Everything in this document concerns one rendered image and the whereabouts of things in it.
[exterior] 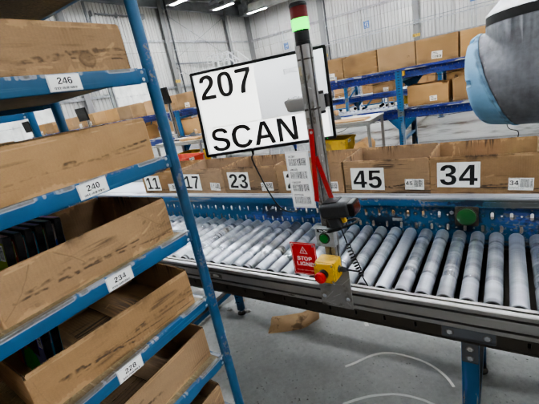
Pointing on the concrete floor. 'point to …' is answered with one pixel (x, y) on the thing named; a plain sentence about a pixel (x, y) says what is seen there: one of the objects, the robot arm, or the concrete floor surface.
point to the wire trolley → (288, 148)
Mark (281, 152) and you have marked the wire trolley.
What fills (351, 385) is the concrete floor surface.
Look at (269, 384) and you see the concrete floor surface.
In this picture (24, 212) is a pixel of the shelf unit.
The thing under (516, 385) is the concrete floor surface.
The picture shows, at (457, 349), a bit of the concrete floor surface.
